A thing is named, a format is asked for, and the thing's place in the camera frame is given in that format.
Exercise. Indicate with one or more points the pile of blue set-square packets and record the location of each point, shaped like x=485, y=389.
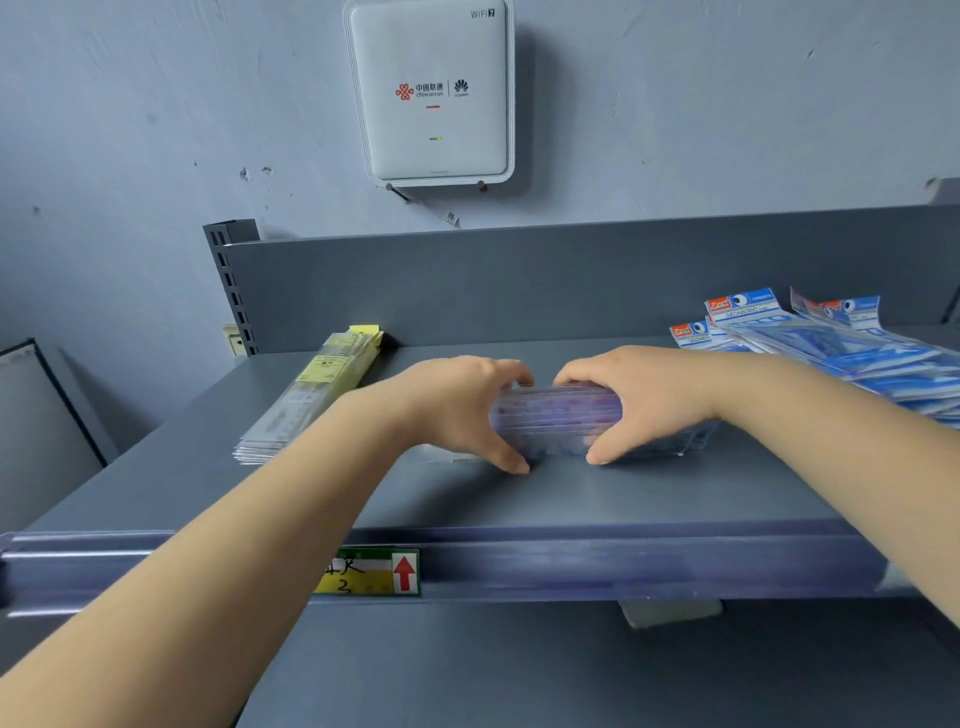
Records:
x=825, y=345

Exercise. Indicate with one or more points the grey shelf back panel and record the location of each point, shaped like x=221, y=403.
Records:
x=525, y=285

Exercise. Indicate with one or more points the person's left forearm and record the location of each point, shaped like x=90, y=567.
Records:
x=210, y=570

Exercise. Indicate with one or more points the person's left hand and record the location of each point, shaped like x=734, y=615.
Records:
x=457, y=405

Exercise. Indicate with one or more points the grey slotted shelf post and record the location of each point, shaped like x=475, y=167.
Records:
x=232, y=292
x=945, y=191

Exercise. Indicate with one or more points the yellow-label ruler packets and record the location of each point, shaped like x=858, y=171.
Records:
x=315, y=390

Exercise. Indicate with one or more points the grey leaning board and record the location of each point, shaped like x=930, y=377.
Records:
x=37, y=435

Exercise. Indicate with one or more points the pale wall socket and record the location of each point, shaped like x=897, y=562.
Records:
x=234, y=341

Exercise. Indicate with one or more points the person's right hand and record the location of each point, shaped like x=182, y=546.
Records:
x=660, y=390

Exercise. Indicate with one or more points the person's right forearm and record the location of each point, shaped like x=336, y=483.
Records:
x=847, y=450

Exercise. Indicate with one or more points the clear purple ruler packets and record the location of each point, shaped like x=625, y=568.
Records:
x=555, y=409

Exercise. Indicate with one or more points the white wall router box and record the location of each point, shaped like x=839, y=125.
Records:
x=431, y=52

